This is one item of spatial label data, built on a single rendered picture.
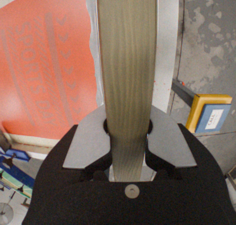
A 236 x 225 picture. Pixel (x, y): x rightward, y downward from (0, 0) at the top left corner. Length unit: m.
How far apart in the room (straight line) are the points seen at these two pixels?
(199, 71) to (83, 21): 1.39
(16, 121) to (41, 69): 0.25
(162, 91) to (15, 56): 0.37
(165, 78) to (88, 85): 0.17
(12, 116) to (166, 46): 0.51
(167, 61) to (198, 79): 1.33
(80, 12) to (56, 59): 0.11
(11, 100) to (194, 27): 1.51
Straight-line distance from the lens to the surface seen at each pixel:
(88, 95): 0.28
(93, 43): 0.25
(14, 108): 0.46
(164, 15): 0.23
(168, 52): 0.23
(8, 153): 0.64
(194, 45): 1.43
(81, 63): 0.26
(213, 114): 0.38
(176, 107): 1.55
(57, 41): 0.28
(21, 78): 0.37
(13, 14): 0.37
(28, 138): 0.52
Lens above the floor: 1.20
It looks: 61 degrees down
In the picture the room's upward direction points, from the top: 176 degrees counter-clockwise
